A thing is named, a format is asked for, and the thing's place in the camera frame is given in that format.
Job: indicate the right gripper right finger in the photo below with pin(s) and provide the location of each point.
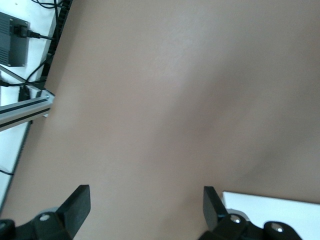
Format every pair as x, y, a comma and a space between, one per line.
215, 217

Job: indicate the white drawer cabinet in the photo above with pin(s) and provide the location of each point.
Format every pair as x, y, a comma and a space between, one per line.
275, 207

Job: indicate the silver corner bracket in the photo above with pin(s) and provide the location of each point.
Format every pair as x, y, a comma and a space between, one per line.
48, 96

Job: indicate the grey electronics box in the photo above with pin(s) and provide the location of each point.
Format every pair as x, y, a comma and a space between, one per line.
17, 52

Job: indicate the aluminium camera mast profile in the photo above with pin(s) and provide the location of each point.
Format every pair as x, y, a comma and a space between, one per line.
25, 110

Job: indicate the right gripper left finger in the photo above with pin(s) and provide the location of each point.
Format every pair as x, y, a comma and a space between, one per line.
67, 217

